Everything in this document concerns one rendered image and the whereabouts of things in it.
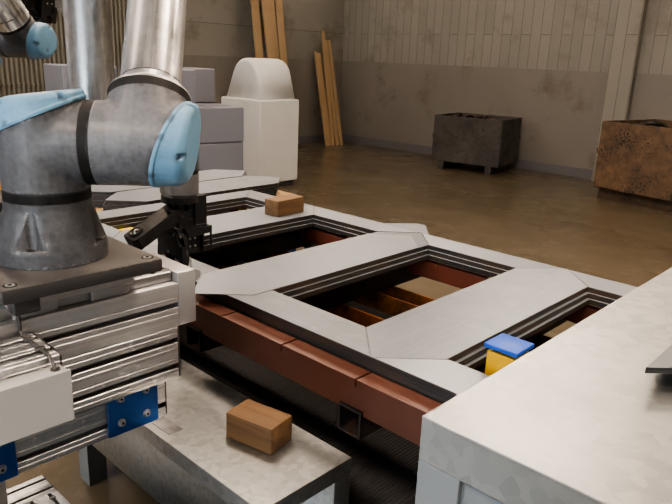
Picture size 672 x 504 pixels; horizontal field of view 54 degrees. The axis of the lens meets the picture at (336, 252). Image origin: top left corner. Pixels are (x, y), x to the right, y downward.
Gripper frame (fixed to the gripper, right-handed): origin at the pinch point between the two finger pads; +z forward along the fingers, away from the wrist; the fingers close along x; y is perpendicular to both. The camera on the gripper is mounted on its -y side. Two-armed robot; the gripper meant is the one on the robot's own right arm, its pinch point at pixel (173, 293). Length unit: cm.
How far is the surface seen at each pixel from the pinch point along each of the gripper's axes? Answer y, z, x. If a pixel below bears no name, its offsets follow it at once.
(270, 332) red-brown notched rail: 6.7, 3.2, -22.1
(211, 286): 9.4, 0.8, 0.2
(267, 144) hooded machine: 370, 41, 401
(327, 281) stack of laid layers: 34.1, 2.4, -10.3
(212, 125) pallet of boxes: 228, 5, 298
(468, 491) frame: -28, -14, -86
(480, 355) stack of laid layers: 28, 3, -55
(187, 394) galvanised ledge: -3.4, 17.8, -9.1
